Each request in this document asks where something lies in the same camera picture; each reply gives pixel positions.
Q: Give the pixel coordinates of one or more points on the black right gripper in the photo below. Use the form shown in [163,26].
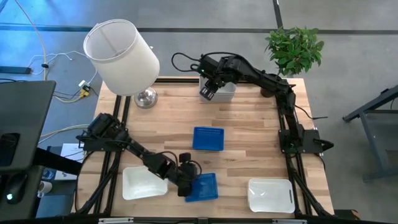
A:
[217,80]

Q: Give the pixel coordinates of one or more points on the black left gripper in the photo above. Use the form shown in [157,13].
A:
[186,174]

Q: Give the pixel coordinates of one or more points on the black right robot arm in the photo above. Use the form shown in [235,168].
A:
[267,81]

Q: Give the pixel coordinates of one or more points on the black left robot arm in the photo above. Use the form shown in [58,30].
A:
[146,157]

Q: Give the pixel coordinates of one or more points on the white shade silver table lamp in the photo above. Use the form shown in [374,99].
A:
[121,59]

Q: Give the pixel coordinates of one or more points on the green potted plant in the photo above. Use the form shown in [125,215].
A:
[293,49]

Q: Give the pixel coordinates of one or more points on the white paper sheet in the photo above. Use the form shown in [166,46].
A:
[70,152]

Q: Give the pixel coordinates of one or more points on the yellow plug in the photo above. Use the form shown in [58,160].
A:
[83,94]

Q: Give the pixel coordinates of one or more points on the white power adapter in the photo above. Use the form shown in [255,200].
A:
[83,83]

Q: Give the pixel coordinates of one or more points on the black diagonal desk bar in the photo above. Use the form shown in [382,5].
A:
[56,161]

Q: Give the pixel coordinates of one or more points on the white cup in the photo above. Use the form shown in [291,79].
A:
[45,187]

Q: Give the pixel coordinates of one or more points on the black computer mouse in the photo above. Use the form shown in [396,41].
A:
[15,190]

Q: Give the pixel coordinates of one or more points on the grey metal table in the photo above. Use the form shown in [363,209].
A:
[376,137]

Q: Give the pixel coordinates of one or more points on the black power strip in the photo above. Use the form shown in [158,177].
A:
[15,70]

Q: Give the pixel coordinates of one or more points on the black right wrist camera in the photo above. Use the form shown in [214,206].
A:
[207,64]

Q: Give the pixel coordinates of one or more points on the black aluminium frame rail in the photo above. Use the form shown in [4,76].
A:
[62,220]
[174,80]

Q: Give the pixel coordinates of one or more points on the black aluminium frame struts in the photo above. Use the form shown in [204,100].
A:
[300,183]
[109,186]

